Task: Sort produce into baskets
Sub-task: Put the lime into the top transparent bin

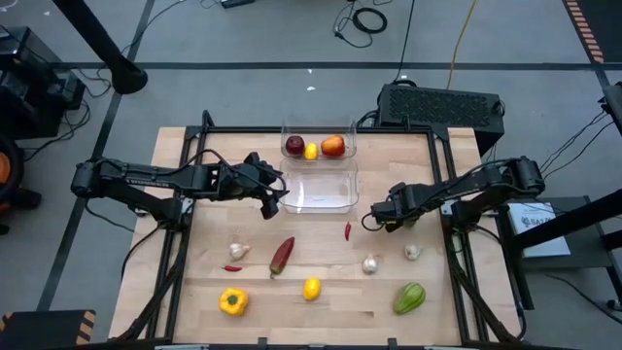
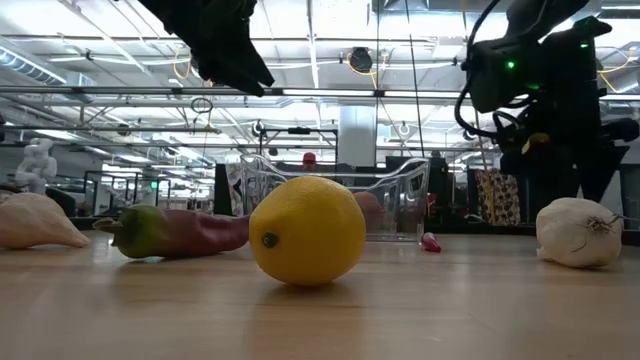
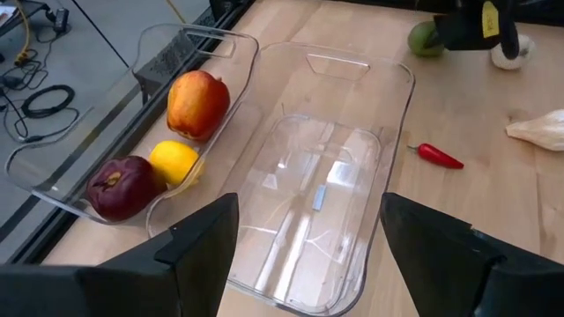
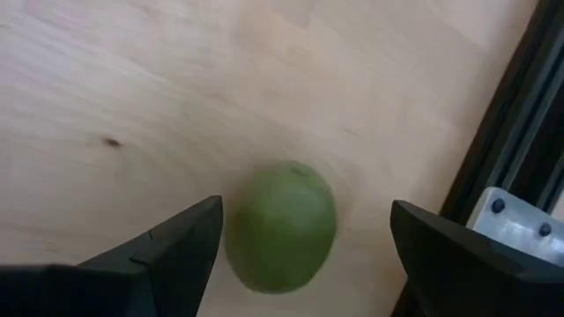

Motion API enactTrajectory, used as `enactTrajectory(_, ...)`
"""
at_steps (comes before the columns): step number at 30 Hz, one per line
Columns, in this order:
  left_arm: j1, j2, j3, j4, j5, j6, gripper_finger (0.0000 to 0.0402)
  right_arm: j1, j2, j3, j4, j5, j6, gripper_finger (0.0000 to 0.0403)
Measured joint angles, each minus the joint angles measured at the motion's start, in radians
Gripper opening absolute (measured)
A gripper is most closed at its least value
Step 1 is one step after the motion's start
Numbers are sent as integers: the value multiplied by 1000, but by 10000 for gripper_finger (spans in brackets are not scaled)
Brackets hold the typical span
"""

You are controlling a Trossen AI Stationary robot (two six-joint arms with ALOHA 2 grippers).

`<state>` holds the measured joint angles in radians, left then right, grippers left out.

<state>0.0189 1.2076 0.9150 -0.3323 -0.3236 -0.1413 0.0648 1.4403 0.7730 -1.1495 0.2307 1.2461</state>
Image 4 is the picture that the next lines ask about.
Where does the green lime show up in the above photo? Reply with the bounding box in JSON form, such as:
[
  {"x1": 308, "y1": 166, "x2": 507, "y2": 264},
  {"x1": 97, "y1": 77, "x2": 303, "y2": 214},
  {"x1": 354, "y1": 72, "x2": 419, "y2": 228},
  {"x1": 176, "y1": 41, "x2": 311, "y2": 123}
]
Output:
[{"x1": 224, "y1": 160, "x2": 339, "y2": 295}]

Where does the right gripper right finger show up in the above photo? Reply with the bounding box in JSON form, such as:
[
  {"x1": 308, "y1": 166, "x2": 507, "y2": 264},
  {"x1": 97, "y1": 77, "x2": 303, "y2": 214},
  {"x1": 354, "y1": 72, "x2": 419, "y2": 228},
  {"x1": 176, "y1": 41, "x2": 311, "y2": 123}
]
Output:
[{"x1": 390, "y1": 200, "x2": 564, "y2": 317}]

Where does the silver frame bracket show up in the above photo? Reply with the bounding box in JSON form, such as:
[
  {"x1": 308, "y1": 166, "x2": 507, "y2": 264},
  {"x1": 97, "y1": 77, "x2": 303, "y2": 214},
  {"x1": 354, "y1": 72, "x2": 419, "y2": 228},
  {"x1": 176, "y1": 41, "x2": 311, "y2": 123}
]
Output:
[{"x1": 465, "y1": 186, "x2": 564, "y2": 268}]

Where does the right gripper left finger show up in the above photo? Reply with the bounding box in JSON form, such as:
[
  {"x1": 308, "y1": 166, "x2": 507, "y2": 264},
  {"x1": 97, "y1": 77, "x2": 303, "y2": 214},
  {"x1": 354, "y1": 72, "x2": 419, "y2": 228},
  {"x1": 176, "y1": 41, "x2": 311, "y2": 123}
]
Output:
[{"x1": 0, "y1": 195, "x2": 225, "y2": 317}]

